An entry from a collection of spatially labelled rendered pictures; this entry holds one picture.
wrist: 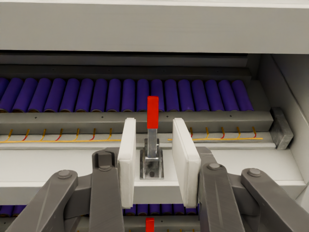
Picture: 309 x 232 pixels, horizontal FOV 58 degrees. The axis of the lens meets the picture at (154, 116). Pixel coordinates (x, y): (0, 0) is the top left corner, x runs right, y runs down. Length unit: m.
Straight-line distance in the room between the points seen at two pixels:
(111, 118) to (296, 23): 0.22
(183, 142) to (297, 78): 0.25
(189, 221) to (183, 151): 0.33
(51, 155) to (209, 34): 0.23
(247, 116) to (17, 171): 0.29
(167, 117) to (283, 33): 0.16
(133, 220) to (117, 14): 0.33
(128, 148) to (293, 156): 0.27
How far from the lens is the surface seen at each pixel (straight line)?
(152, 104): 0.29
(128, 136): 0.17
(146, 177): 0.33
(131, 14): 0.24
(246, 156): 0.37
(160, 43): 0.26
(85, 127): 0.36
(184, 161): 0.15
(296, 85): 0.39
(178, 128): 0.19
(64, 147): 0.36
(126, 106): 0.37
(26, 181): 0.35
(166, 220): 0.48
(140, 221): 0.48
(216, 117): 0.37
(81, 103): 0.38
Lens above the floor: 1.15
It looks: 29 degrees down
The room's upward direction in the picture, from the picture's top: 2 degrees clockwise
